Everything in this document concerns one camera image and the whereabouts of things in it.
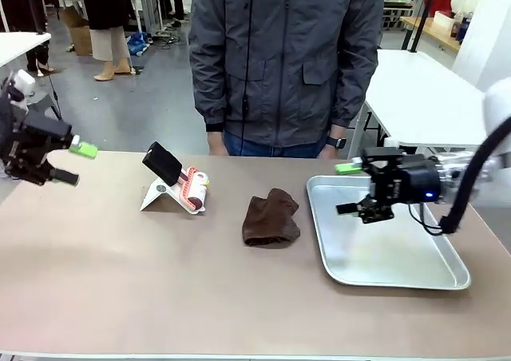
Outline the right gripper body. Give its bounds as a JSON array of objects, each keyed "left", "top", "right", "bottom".
[{"left": 373, "top": 155, "right": 442, "bottom": 206}]

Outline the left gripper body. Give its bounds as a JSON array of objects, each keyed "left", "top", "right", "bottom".
[{"left": 0, "top": 97, "right": 29, "bottom": 169}]

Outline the brown cloth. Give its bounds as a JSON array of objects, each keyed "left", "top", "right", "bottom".
[{"left": 241, "top": 188, "right": 301, "bottom": 248}]

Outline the pink lint roller black handle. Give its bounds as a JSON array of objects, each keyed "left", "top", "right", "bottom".
[{"left": 142, "top": 141, "right": 211, "bottom": 214}]

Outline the person's right forearm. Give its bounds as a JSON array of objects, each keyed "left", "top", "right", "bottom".
[{"left": 188, "top": 57, "right": 225, "bottom": 133}]

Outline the person's left forearm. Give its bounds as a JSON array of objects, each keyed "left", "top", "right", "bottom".
[{"left": 330, "top": 57, "right": 379, "bottom": 129}]

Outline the person's right hand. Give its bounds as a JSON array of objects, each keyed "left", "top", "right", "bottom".
[{"left": 206, "top": 131, "right": 229, "bottom": 157}]

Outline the grey metal stool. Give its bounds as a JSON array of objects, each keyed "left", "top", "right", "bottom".
[{"left": 27, "top": 93, "right": 63, "bottom": 121}]

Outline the silver metal tray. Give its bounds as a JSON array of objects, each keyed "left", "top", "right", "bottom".
[{"left": 306, "top": 175, "right": 471, "bottom": 291}]

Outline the large white table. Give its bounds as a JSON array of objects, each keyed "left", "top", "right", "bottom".
[{"left": 347, "top": 48, "right": 496, "bottom": 158}]

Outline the small white table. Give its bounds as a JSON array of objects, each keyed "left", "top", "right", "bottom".
[{"left": 0, "top": 31, "right": 53, "bottom": 69}]

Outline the cardboard box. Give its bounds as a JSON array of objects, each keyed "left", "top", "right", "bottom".
[{"left": 59, "top": 6, "right": 93, "bottom": 57}]

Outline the white folded stand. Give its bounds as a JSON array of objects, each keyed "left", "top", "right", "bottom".
[{"left": 139, "top": 179, "right": 208, "bottom": 217}]

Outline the blue plastic bag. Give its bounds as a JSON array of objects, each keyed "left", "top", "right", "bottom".
[{"left": 126, "top": 32, "right": 152, "bottom": 58}]

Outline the person in black clothes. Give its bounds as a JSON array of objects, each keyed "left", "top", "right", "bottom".
[{"left": 0, "top": 0, "right": 55, "bottom": 75}]

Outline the wooden workbench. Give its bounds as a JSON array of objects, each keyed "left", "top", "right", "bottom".
[{"left": 400, "top": 16, "right": 462, "bottom": 54}]

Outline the black stand pole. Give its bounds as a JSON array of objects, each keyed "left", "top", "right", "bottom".
[{"left": 406, "top": 0, "right": 438, "bottom": 54}]

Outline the person in grey jacket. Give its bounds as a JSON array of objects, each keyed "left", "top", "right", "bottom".
[{"left": 187, "top": 0, "right": 386, "bottom": 158}]

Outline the person in beige bottoms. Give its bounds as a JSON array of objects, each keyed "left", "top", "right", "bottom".
[{"left": 82, "top": 0, "right": 136, "bottom": 81}]

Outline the dark bottle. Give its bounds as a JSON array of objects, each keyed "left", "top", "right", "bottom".
[{"left": 450, "top": 11, "right": 464, "bottom": 38}]

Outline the white box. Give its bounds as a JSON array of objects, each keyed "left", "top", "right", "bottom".
[{"left": 433, "top": 10, "right": 454, "bottom": 29}]

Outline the blue label bottle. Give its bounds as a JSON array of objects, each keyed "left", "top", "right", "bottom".
[{"left": 458, "top": 12, "right": 474, "bottom": 45}]

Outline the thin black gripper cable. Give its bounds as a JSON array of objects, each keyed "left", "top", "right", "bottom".
[{"left": 409, "top": 203, "right": 444, "bottom": 235}]

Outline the thick black cable conduit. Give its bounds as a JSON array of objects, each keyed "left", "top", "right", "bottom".
[{"left": 438, "top": 115, "right": 511, "bottom": 235}]

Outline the black hanging cord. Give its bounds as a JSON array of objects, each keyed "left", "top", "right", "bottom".
[{"left": 240, "top": 0, "right": 256, "bottom": 157}]

